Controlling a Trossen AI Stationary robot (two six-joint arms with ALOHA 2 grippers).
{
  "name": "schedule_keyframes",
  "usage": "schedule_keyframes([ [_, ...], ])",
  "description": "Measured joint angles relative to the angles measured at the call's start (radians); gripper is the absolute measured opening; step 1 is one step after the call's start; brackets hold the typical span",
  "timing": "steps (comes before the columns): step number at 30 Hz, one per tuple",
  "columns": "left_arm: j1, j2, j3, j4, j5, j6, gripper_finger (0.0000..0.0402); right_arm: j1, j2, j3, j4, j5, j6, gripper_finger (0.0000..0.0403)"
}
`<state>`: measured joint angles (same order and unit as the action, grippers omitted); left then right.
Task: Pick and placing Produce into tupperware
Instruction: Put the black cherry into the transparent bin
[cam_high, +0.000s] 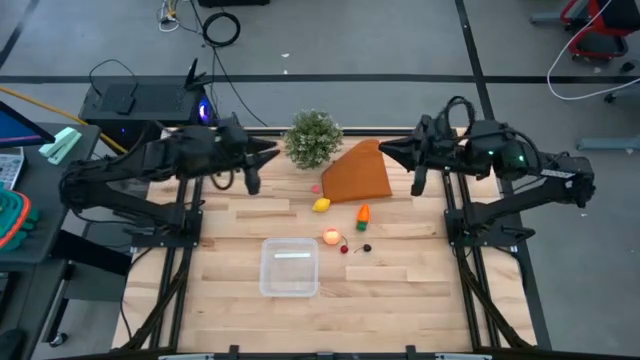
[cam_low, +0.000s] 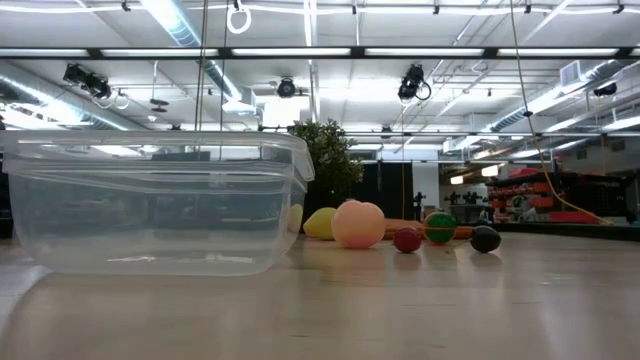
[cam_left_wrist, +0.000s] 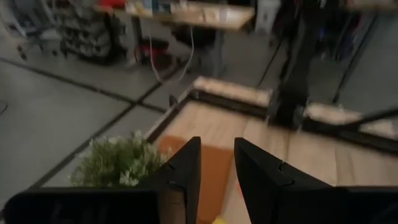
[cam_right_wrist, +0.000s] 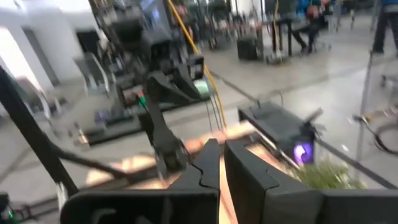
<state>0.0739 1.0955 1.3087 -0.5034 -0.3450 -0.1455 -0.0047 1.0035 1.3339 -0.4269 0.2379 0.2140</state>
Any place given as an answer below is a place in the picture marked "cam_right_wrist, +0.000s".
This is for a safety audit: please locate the green artificial plant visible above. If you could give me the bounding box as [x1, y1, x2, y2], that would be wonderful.
[290, 158, 369, 190]

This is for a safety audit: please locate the yellow cable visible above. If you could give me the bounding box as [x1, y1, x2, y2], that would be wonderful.
[166, 0, 227, 128]

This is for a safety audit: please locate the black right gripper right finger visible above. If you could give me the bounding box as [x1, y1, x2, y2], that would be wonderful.
[224, 139, 324, 224]

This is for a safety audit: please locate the coiled black cable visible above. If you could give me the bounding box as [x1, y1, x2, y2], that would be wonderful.
[371, 123, 398, 155]

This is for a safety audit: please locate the black computer tower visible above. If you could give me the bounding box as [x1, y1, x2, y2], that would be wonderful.
[238, 101, 324, 167]

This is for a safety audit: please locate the black metal table frame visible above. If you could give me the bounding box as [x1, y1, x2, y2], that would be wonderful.
[0, 65, 131, 206]

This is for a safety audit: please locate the black floor box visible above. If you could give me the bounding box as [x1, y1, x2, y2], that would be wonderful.
[236, 35, 259, 61]

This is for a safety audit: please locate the person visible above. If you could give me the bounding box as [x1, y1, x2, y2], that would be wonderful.
[371, 0, 398, 57]
[290, 0, 330, 55]

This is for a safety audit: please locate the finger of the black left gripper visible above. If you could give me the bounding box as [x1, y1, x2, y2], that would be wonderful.
[173, 63, 203, 101]
[146, 71, 178, 106]

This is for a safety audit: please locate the grey office chair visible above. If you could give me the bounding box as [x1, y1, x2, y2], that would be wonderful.
[74, 51, 111, 96]

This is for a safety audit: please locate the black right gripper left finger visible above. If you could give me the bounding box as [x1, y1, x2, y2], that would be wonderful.
[167, 138, 221, 191]

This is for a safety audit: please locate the mint green stapler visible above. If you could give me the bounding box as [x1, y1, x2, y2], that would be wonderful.
[193, 79, 211, 97]

